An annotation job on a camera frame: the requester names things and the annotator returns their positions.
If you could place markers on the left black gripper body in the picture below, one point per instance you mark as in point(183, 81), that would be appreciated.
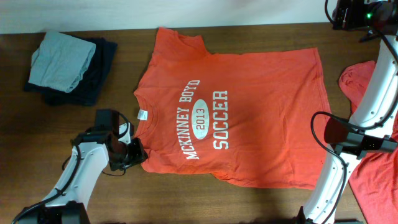
point(133, 154)

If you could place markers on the red printed soccer t-shirt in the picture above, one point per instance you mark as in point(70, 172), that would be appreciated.
point(243, 118)

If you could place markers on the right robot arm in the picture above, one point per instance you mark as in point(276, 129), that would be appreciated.
point(370, 127)

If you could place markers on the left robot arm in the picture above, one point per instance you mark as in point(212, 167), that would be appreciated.
point(108, 143)

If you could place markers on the folded dark navy garment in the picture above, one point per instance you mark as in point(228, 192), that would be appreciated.
point(88, 89)

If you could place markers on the folded light grey garment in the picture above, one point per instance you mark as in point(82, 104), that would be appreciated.
point(60, 61)

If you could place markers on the red garment at right edge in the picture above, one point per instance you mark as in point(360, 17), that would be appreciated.
point(374, 181)

